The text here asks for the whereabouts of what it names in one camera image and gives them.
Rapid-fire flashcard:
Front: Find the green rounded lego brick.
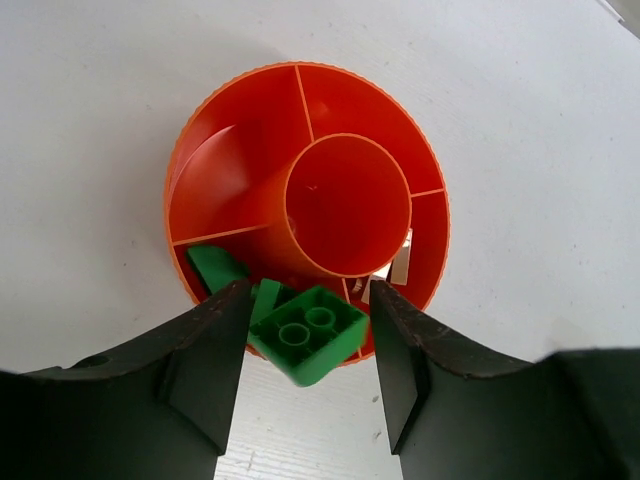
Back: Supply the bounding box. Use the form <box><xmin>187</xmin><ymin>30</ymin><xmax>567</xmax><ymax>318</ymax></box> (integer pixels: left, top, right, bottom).
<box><xmin>248</xmin><ymin>286</ymin><xmax>369</xmax><ymax>387</ymax></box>

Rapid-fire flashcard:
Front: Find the orange round divided container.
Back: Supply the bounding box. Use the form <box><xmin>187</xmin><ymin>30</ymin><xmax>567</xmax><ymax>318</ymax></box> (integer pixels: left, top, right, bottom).
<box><xmin>163</xmin><ymin>60</ymin><xmax>451</xmax><ymax>369</ymax></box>

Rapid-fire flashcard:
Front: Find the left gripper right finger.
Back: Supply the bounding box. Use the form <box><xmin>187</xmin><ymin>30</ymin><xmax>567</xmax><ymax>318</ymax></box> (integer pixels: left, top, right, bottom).
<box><xmin>370</xmin><ymin>281</ymin><xmax>639</xmax><ymax>479</ymax></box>

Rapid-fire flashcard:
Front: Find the brown lego brick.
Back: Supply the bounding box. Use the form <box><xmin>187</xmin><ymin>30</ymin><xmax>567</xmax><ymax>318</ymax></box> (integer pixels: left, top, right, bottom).
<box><xmin>360</xmin><ymin>229</ymin><xmax>413</xmax><ymax>304</ymax></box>

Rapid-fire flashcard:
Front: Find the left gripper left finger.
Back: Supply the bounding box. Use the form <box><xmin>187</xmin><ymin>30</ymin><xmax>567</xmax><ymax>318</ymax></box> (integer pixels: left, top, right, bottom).
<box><xmin>1</xmin><ymin>280</ymin><xmax>251</xmax><ymax>479</ymax></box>

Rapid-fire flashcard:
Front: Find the green curved lego brick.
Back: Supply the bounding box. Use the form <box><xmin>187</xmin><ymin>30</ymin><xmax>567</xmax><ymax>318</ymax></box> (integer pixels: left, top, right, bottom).
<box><xmin>186</xmin><ymin>245</ymin><xmax>250</xmax><ymax>295</ymax></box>

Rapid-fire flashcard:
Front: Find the green long lego brick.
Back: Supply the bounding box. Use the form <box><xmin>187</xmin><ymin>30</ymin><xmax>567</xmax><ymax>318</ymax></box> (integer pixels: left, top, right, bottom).
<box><xmin>250</xmin><ymin>278</ymin><xmax>298</xmax><ymax>324</ymax></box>

